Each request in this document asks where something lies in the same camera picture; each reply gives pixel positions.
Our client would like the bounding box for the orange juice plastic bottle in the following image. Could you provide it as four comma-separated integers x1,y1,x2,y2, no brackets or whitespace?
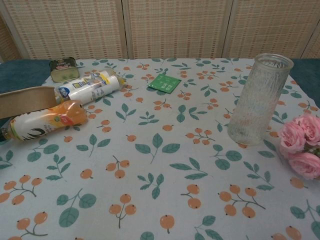
0,99,87,143

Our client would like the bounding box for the fruit and leaf print tablecloth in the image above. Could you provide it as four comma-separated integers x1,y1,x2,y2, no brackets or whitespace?
0,57,320,240

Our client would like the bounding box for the white label plastic bottle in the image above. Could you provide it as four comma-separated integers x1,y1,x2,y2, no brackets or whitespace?
57,69,127,105

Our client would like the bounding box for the pink artificial rose bouquet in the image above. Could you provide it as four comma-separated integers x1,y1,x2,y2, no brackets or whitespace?
278,114,320,180

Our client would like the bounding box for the woven folding screen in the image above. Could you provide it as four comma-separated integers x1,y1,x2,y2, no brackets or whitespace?
0,0,320,62

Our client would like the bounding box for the green sachet packet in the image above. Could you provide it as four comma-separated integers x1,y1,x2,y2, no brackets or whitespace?
147,73,182,94

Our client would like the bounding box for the brown cardboard box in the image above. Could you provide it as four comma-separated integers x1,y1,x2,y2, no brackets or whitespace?
0,85,62,120

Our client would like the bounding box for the teal table cover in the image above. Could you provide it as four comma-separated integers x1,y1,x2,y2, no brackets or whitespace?
0,58,55,96

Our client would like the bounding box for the transparent textured glass vase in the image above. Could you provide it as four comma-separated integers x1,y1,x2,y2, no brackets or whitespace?
227,52,294,146

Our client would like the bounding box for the green rectangular metal tin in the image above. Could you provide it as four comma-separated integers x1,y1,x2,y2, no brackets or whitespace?
48,56,80,84

